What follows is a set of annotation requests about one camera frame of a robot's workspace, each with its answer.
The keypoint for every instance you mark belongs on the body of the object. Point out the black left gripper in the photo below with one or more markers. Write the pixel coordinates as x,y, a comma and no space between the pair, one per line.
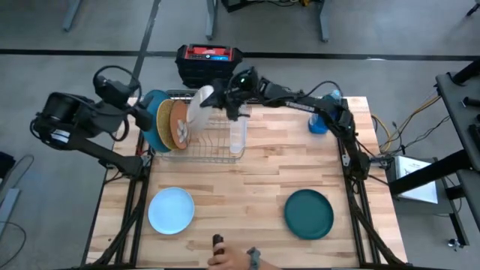
112,93

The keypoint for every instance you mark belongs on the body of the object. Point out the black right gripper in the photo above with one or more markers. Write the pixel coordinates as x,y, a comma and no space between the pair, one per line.
242,84

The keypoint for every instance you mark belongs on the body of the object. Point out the large blue plate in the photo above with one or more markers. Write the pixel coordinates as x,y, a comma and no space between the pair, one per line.
155,131

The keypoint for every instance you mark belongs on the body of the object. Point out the beige plate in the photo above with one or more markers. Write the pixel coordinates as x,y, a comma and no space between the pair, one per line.
198,112

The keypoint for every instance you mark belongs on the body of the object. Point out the brown floral print plate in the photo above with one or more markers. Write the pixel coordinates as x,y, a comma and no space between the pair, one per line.
180,116

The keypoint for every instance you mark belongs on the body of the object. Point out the light blue plate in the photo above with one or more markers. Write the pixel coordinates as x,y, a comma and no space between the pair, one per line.
171,211

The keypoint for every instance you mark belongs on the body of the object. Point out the dark green plate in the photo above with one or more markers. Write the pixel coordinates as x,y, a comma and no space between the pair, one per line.
308,214

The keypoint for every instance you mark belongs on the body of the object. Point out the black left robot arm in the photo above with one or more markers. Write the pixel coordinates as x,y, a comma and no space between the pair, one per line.
60,116

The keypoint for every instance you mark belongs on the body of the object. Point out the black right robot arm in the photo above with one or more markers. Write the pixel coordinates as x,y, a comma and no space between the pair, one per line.
300,103

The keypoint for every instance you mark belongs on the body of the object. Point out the red black power station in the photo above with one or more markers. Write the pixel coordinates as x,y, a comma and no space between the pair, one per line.
209,62

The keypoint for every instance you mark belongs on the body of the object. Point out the translucent plastic utensil caddy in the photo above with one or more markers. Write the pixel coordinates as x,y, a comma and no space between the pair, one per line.
238,137

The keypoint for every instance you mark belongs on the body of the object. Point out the grey desk leg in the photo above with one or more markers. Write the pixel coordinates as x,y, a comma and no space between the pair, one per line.
324,20
211,18
71,15

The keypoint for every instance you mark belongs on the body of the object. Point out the blue dish soap bottle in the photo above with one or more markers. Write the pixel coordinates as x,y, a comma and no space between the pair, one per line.
317,125

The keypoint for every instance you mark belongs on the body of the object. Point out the dark brown handheld object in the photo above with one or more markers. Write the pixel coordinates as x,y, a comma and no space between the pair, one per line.
218,243

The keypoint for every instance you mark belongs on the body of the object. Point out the person's hand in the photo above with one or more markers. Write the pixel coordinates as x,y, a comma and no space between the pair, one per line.
232,260

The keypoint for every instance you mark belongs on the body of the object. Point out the grey side table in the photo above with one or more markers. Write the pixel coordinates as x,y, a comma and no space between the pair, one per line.
459,112

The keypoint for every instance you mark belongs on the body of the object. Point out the black table edge rail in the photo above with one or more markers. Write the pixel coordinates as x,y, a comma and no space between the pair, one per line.
277,101

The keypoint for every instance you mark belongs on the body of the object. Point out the black aluminium frame strut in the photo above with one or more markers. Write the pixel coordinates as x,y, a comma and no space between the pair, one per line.
360,217
131,210

